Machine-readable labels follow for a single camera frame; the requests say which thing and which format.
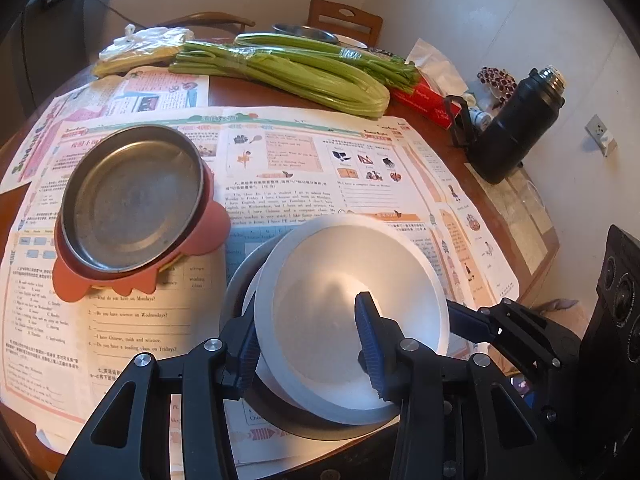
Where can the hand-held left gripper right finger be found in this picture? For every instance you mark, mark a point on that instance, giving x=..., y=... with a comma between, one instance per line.
x=370, y=342

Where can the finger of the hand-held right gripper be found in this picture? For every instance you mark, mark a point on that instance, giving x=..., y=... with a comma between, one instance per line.
x=467, y=325

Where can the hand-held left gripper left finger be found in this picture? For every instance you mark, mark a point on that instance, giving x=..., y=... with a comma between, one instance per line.
x=247, y=355

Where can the steel bowl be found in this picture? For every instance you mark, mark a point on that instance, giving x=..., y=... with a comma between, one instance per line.
x=232, y=285

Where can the red printed paper bowl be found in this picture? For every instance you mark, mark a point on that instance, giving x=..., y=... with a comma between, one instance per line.
x=325, y=285
x=345, y=412

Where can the orange footed plate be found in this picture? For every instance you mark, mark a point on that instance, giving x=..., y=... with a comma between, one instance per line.
x=210, y=230

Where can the steel plate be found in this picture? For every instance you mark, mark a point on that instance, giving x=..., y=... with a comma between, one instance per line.
x=130, y=200

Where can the large printed newspaper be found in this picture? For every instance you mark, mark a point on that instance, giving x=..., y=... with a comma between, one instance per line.
x=300, y=160

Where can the small white bottle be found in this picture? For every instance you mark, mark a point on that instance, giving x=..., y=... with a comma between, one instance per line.
x=480, y=119

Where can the black thermos bottle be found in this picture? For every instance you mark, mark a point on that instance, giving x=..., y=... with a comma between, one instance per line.
x=520, y=120

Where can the red tissue box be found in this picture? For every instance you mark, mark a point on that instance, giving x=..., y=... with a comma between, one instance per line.
x=425, y=97

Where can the red white patterned object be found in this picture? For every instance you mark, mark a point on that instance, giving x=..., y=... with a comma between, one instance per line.
x=497, y=80

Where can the celery bunch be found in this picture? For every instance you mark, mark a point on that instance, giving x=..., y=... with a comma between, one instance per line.
x=310, y=80
x=290, y=42

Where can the pink printed newspaper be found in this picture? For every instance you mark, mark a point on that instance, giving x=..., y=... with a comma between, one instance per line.
x=150, y=95

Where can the steel basin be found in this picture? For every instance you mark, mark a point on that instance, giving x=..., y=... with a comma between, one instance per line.
x=305, y=30

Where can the plastic bag of yellow food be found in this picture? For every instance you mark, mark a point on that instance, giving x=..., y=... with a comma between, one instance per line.
x=145, y=45

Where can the wooden chair with cutout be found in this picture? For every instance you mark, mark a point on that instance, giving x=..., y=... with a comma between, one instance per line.
x=345, y=12

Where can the wooden chair with curved back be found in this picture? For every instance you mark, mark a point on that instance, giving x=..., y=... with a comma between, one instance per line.
x=215, y=20

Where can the grey refrigerator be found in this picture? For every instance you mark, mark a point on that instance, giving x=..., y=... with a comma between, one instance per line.
x=30, y=35

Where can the white wall socket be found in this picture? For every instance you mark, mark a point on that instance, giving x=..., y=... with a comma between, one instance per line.
x=600, y=130

